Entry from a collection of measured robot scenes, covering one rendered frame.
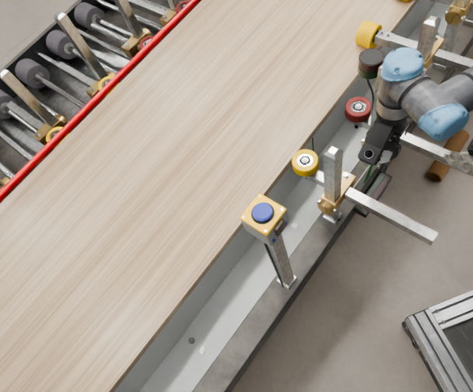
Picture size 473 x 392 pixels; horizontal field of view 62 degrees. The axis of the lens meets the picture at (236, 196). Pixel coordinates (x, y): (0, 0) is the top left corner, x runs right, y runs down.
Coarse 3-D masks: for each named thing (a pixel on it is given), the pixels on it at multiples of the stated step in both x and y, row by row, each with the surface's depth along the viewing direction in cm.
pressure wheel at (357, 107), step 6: (360, 96) 125; (348, 102) 125; (354, 102) 125; (360, 102) 125; (366, 102) 124; (348, 108) 124; (354, 108) 124; (360, 108) 123; (366, 108) 123; (348, 114) 124; (354, 114) 123; (360, 114) 122; (366, 114) 122; (354, 120) 124; (360, 120) 124
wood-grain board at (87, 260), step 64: (256, 0) 158; (320, 0) 150; (384, 0) 143; (192, 64) 149; (256, 64) 142; (320, 64) 136; (128, 128) 141; (192, 128) 135; (256, 128) 129; (64, 192) 134; (128, 192) 128; (192, 192) 123; (256, 192) 118; (0, 256) 127; (64, 256) 122; (128, 256) 118; (192, 256) 113; (0, 320) 117; (64, 320) 112; (128, 320) 108; (0, 384) 108; (64, 384) 104
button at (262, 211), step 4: (260, 204) 79; (264, 204) 79; (256, 208) 79; (260, 208) 79; (264, 208) 78; (268, 208) 78; (252, 212) 79; (256, 212) 78; (260, 212) 78; (264, 212) 78; (268, 212) 78; (256, 216) 78; (260, 216) 78; (264, 216) 78; (268, 216) 78; (260, 220) 78; (264, 220) 78
